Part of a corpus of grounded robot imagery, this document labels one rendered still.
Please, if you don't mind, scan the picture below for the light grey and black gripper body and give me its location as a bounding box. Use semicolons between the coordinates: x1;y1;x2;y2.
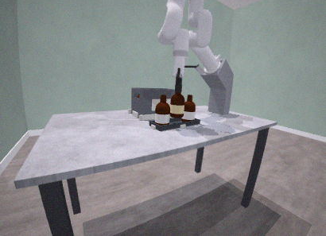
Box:
173;56;188;79

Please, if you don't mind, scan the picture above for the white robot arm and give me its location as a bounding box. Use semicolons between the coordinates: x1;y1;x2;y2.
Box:
157;0;221;75

